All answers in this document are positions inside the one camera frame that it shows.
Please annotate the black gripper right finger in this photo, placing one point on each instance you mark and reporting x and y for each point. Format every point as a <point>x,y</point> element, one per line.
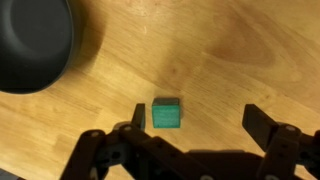
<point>283,150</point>

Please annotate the black bowl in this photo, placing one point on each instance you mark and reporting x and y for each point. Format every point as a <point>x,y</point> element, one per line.
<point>30,43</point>

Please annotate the green wooden block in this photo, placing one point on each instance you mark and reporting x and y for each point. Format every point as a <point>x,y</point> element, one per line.
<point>166,116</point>

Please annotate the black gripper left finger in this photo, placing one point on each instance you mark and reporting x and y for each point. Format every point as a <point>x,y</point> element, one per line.
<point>133,153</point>

